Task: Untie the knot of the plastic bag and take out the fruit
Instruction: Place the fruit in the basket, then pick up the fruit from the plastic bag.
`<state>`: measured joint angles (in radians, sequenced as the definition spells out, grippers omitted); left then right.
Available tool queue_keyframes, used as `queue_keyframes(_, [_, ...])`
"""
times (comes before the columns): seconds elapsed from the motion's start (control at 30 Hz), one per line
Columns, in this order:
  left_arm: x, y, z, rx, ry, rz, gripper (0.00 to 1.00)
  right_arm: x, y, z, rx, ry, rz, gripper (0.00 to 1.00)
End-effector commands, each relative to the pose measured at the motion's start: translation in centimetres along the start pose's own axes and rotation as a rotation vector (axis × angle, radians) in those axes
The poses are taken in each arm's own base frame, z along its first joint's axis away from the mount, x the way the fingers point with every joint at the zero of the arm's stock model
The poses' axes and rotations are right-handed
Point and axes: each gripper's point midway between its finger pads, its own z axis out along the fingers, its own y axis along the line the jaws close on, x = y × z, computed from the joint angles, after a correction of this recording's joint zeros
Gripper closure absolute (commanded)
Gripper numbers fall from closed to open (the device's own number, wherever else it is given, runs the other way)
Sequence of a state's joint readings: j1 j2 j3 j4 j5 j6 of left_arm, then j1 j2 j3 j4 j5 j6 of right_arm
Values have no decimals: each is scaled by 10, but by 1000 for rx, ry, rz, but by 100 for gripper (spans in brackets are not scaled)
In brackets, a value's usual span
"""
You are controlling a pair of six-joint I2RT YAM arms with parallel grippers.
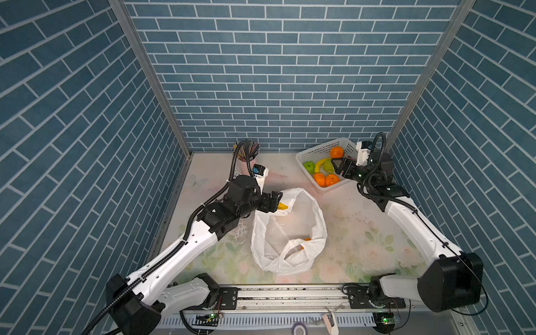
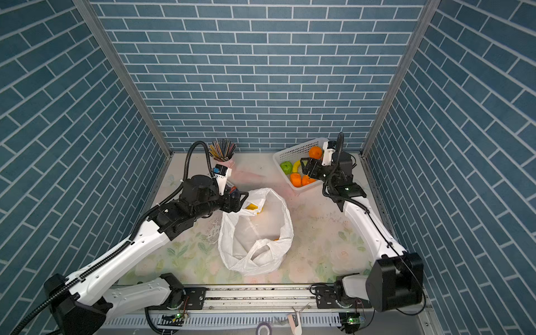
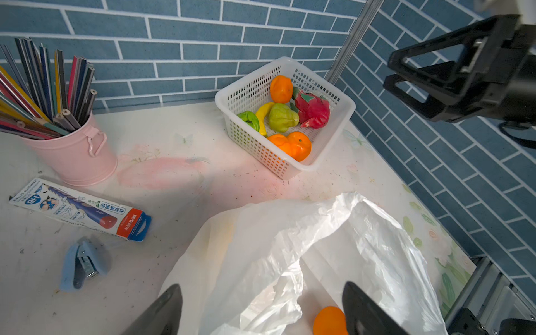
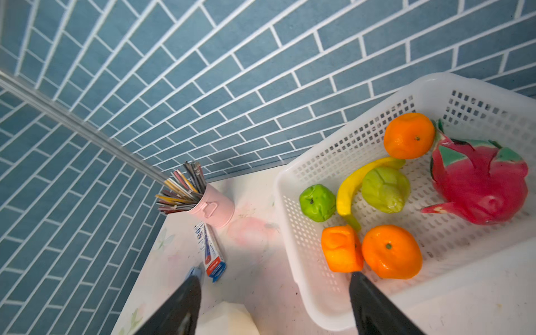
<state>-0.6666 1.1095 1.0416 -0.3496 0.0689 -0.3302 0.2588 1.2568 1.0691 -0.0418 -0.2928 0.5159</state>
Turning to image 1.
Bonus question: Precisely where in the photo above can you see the coloured pencils bunch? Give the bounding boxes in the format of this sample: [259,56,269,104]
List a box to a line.
[234,139,260,162]

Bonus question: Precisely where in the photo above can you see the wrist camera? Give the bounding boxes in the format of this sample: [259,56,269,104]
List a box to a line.
[356,140,373,166]
[252,164,269,192]

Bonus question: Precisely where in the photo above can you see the orange persimmon toy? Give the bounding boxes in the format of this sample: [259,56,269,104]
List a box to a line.
[300,238,311,250]
[313,173,326,188]

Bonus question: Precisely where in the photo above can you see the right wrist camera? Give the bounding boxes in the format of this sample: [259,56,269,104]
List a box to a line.
[356,140,373,166]

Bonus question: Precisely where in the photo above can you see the pink pencil cup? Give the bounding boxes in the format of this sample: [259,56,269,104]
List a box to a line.
[239,159,256,175]

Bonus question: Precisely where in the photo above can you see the purple tape roll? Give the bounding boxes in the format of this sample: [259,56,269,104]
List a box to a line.
[291,322,308,335]

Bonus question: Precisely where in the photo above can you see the pink white clip tool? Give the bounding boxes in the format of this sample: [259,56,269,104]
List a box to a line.
[322,310,339,335]

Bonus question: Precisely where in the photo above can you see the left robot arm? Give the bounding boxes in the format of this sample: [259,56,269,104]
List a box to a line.
[106,175,283,334]

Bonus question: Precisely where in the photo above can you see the left black corrugated cable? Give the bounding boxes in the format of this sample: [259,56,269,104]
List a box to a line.
[79,140,256,335]

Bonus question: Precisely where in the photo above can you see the white plastic basket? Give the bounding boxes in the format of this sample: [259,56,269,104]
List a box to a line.
[295,137,361,192]

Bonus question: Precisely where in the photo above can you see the green pear toy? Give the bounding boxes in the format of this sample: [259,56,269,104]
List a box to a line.
[322,160,335,174]

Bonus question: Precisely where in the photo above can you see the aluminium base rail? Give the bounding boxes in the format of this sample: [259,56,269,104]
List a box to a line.
[155,283,454,334]

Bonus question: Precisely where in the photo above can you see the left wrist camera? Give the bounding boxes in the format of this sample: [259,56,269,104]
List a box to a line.
[252,164,269,192]

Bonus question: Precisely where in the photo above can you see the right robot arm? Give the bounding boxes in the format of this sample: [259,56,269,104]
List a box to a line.
[332,154,486,312]

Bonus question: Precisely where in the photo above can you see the round orange toy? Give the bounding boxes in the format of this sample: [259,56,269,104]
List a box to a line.
[325,174,340,187]

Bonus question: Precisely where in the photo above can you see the white plastic bag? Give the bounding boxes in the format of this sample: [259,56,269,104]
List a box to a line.
[251,188,327,276]

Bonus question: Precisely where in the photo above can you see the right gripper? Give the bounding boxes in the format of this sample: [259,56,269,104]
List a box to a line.
[332,157,374,191]

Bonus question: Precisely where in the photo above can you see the yellow toy banana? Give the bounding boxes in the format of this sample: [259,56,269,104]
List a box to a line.
[314,158,331,174]

